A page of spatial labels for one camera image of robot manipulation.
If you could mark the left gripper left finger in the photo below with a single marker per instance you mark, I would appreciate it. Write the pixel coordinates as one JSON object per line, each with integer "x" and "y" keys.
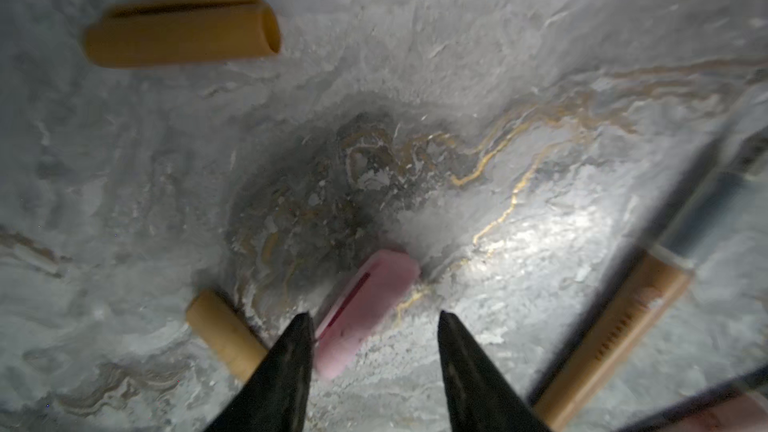
{"x": 275, "y": 397}

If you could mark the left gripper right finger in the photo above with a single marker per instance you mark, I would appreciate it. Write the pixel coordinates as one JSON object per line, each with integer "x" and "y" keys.
{"x": 478, "y": 396}

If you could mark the pink pen cap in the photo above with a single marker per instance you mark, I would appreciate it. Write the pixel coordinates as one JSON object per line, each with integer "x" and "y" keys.
{"x": 380, "y": 283}

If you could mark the brown pen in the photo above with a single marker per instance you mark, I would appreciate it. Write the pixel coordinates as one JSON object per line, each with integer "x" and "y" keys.
{"x": 659, "y": 278}

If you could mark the pink pen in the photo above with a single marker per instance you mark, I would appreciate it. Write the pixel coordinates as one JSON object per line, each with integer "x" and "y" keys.
{"x": 746, "y": 411}

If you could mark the brown pen cap lower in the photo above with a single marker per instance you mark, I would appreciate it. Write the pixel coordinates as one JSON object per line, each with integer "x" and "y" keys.
{"x": 231, "y": 340}

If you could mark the brown pen cap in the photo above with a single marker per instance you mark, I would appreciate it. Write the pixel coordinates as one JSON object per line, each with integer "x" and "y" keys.
{"x": 168, "y": 32}
{"x": 231, "y": 340}

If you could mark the brown pen cap upper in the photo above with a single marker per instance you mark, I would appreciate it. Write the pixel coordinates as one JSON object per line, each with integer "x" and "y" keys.
{"x": 168, "y": 32}

